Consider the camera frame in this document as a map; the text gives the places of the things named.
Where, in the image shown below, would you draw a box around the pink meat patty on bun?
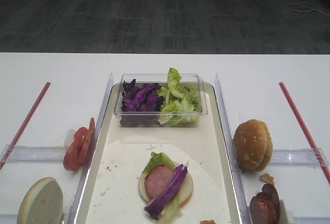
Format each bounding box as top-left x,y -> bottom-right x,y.
144,165 -> 174,201

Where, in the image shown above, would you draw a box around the left clear plastic rail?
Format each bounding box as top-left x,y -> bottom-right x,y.
61,74 -> 114,223

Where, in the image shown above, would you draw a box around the green lettuce pile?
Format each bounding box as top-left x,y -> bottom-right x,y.
157,68 -> 199,126

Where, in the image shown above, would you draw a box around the lettuce leaf under patty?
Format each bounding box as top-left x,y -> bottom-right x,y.
149,152 -> 180,223

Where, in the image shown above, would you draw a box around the lower left clear crossbar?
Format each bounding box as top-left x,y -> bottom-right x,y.
0,214 -> 17,224

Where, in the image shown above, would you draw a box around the white cable on floor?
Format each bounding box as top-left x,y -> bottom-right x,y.
288,2 -> 330,18

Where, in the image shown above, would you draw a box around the front tomato slice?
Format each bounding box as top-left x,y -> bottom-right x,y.
63,127 -> 88,171

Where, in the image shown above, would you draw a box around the lower right clear crossbar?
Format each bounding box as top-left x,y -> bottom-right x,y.
284,211 -> 330,224

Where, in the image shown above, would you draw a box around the clear plastic salad container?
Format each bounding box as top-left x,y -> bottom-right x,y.
114,69 -> 208,127

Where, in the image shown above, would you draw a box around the metal serving tray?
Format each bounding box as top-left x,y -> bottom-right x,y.
77,83 -> 240,223

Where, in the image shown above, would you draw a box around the sesame bun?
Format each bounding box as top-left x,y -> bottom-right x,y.
256,121 -> 273,171
234,119 -> 267,170

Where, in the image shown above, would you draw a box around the brown crumb on table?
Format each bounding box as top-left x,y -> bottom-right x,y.
259,173 -> 274,185

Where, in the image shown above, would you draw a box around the upper right clear crossbar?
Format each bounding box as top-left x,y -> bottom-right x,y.
269,148 -> 329,167

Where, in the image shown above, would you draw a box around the right clear plastic rail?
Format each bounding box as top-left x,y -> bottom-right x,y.
214,74 -> 252,223

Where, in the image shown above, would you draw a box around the sesame bun rear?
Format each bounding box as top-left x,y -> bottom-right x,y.
256,121 -> 273,171

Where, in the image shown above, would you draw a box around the dark sausage slice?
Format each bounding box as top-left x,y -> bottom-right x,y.
249,192 -> 277,224
262,183 -> 281,219

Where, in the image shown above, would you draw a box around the purple cabbage pile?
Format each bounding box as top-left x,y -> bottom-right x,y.
120,79 -> 164,127

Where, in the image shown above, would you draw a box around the clear plastic rail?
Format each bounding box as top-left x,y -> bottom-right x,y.
214,74 -> 252,223
61,74 -> 114,223

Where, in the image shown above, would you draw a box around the brown crumb on tray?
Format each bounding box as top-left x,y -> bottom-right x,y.
200,220 -> 216,224

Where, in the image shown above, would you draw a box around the red tape strip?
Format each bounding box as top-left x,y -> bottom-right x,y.
279,82 -> 329,182
0,82 -> 51,169

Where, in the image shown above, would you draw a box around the purple cabbage strip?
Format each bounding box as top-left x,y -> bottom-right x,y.
144,164 -> 188,220

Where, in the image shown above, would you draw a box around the bottom bun slice on tray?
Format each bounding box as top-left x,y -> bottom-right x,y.
138,161 -> 193,207

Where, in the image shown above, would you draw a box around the white bun half left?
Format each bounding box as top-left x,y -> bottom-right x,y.
16,177 -> 63,224

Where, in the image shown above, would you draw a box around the sesame bun top front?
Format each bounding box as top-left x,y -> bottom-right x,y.
234,119 -> 267,170

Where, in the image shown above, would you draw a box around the clear crossbar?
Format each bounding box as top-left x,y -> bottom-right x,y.
0,214 -> 17,224
1,145 -> 66,163
284,211 -> 330,224
269,148 -> 329,167

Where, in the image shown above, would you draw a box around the front dark sausage slice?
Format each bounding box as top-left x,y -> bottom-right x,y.
249,192 -> 277,224

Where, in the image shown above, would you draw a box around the upper left clear crossbar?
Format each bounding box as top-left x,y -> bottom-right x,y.
1,145 -> 66,163

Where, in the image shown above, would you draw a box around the rear dark sausage slice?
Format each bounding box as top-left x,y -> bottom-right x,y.
262,183 -> 281,219

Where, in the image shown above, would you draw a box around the left red tape strip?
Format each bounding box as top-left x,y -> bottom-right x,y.
0,82 -> 51,169

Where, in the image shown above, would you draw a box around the right red tape strip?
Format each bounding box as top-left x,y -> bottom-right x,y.
279,82 -> 329,182

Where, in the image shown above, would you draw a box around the rear tomato slice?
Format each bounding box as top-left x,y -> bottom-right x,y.
78,117 -> 95,164

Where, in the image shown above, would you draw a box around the tomato slice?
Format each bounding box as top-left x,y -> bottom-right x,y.
78,117 -> 95,164
63,127 -> 88,171

